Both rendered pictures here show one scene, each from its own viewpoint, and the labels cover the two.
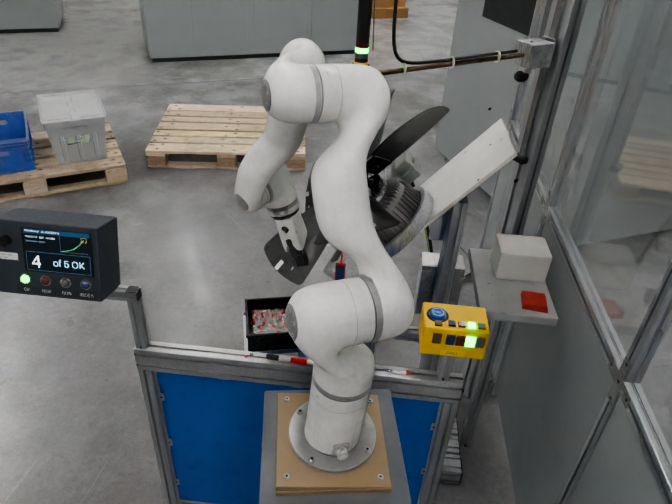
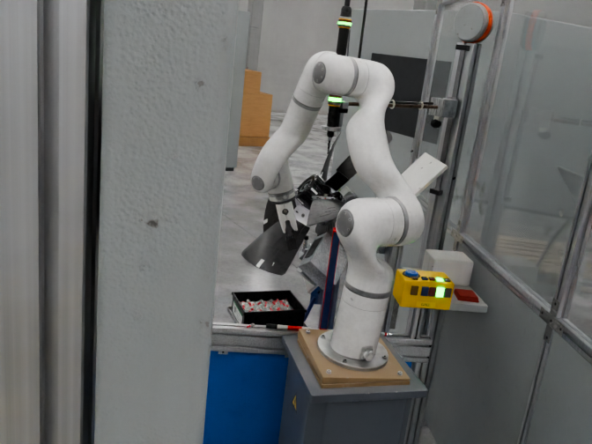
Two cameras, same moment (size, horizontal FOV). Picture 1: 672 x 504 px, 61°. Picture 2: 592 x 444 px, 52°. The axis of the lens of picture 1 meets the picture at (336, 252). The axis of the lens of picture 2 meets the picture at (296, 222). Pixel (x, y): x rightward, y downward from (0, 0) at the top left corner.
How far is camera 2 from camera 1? 0.77 m
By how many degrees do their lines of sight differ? 20
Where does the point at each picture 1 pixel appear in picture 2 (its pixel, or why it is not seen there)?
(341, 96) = (368, 76)
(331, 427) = (362, 327)
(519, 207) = (438, 233)
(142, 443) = not seen: outside the picture
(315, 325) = (367, 218)
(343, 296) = (381, 202)
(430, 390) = (405, 349)
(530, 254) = (456, 260)
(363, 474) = (386, 372)
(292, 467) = (330, 367)
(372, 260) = (395, 182)
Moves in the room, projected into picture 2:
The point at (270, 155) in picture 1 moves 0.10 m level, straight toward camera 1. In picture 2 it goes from (287, 142) to (297, 148)
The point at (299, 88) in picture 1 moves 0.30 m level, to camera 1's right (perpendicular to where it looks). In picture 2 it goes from (344, 66) to (458, 79)
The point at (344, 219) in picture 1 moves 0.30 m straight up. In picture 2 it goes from (377, 151) to (396, 24)
